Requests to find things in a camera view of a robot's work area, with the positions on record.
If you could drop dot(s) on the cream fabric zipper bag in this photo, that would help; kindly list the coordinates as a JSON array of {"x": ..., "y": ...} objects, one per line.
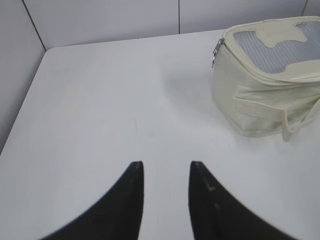
[{"x": 266, "y": 76}]

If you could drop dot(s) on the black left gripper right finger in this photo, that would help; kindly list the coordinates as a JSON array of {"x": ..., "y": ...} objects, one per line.
[{"x": 216, "y": 215}]

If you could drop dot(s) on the silver zipper pull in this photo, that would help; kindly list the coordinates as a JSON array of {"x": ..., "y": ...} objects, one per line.
[{"x": 216, "y": 50}]

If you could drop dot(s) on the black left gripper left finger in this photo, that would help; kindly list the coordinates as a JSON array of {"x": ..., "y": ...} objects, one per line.
[{"x": 115, "y": 216}]

